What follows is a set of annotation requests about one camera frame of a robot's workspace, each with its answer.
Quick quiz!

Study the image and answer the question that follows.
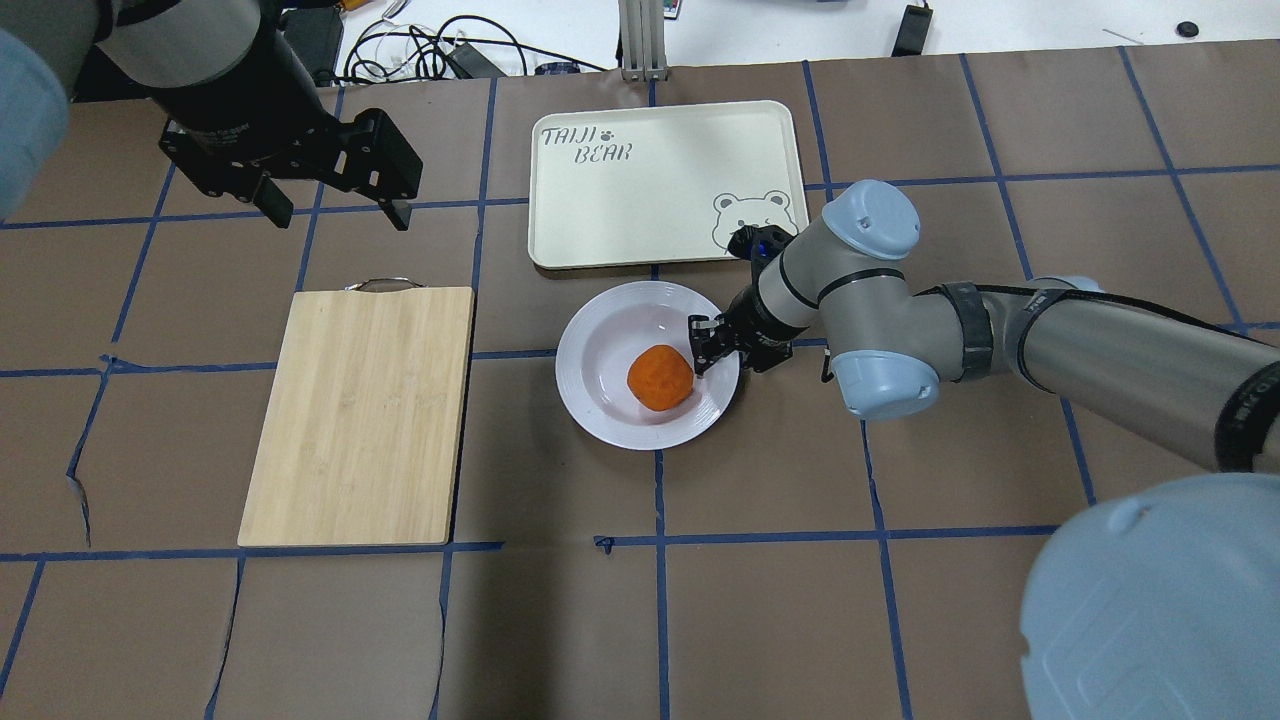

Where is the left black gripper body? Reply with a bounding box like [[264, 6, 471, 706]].
[[157, 96, 424, 205]]

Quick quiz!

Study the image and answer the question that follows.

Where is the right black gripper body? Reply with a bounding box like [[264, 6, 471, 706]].
[[718, 225, 801, 370]]

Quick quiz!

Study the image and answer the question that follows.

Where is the orange fruit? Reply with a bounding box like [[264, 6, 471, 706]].
[[626, 345, 695, 413]]

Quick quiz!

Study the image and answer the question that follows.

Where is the white round plate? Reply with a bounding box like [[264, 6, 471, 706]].
[[556, 281, 739, 450]]

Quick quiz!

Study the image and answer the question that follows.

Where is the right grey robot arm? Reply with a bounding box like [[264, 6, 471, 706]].
[[687, 179, 1279, 719]]

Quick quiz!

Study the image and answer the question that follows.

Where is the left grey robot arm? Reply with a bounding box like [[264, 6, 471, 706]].
[[1, 1, 422, 231]]

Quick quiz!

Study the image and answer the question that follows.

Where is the cream bear tray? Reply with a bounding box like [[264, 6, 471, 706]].
[[527, 100, 810, 270]]

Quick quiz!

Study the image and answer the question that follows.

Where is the black power adapter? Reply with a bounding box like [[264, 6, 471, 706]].
[[278, 4, 343, 87]]

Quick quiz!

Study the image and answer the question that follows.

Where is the bamboo cutting board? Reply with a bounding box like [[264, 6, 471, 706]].
[[237, 284, 475, 548]]

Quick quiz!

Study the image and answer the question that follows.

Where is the black cable bundle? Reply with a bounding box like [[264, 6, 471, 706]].
[[344, 12, 611, 85]]

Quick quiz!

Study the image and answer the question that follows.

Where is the aluminium frame post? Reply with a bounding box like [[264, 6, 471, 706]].
[[618, 0, 669, 82]]

